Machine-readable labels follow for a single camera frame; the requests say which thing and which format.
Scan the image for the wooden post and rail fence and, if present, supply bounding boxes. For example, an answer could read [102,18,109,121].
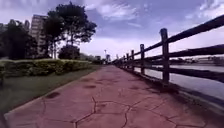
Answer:
[111,14,224,111]

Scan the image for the low trimmed hedge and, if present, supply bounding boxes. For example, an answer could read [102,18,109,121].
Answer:
[0,58,96,78]

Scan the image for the grass strip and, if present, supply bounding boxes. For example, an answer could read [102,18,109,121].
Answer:
[0,64,103,114]

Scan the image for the tall dark trees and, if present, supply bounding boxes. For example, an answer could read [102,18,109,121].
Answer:
[43,1,98,60]

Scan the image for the pale water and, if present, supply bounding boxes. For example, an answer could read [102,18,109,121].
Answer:
[133,63,224,101]

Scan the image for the narrow tall building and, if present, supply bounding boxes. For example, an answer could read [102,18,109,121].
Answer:
[29,13,49,58]

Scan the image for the round dark bush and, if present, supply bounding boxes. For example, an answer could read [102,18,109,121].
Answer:
[58,44,81,61]

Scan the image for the red stone paved path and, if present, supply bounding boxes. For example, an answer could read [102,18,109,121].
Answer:
[0,64,224,128]

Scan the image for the dark tree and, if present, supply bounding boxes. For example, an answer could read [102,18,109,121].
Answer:
[0,19,38,61]

